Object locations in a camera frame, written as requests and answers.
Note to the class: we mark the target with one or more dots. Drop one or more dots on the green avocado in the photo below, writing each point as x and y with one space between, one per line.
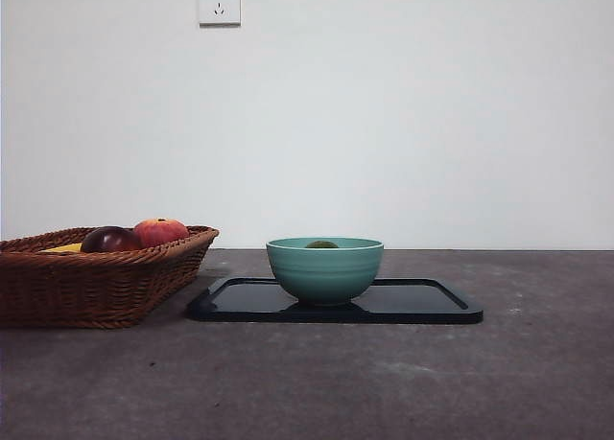
321 244

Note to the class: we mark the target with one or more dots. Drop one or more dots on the teal ceramic bowl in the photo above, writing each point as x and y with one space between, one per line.
326 272

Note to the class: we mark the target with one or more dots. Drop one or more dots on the black rectangular tray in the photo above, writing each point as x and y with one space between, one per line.
412 306

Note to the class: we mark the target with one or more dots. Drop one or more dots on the red yellow apple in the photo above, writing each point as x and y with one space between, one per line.
160 231

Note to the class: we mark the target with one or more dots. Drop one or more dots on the dark red apple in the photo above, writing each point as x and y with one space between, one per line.
112 239

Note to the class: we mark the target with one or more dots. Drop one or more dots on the brown wicker basket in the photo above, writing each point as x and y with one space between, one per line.
86 286

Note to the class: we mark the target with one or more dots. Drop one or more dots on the yellow banana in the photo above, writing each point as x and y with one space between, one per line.
64 248

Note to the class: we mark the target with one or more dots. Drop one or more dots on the white wall socket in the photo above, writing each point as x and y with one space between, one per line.
219 4

